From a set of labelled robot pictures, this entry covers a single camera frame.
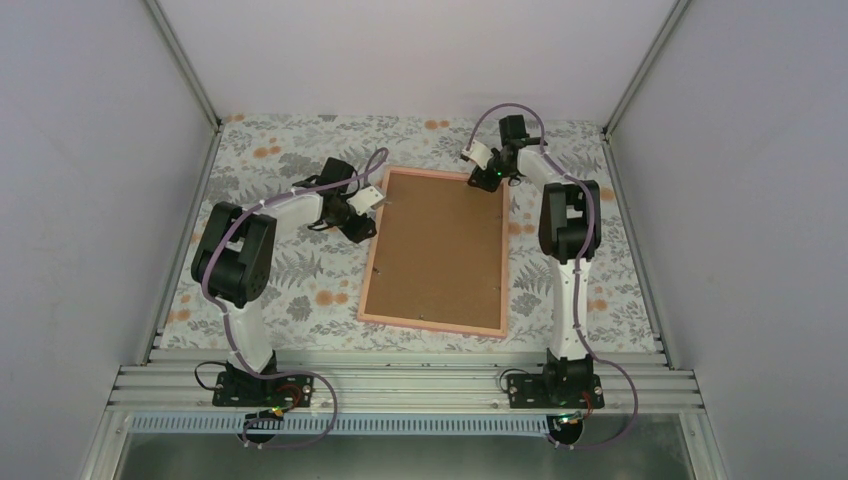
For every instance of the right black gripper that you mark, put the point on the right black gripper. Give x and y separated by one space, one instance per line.
483 182

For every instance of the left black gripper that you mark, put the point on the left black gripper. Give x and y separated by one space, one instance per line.
357 233

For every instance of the pink wooden picture frame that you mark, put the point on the pink wooden picture frame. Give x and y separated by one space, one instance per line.
507 265

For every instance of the brown frame backing board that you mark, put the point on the brown frame backing board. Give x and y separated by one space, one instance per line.
437 252

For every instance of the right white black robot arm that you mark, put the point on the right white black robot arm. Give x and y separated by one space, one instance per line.
569 235

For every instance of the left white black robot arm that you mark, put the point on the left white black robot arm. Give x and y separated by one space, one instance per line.
233 261

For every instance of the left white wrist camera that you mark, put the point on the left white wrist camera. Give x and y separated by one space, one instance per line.
367 199

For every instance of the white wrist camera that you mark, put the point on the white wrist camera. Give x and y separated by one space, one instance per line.
367 199
478 153

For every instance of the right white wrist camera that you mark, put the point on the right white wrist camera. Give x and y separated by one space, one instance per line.
478 153

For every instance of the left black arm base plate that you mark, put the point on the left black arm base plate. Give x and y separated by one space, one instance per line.
237 389

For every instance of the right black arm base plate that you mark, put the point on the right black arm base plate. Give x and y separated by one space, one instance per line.
532 391

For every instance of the aluminium mounting rail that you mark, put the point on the aluminium mounting rail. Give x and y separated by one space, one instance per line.
405 382

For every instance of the grey slotted cable duct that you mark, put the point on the grey slotted cable duct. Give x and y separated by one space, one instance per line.
345 424

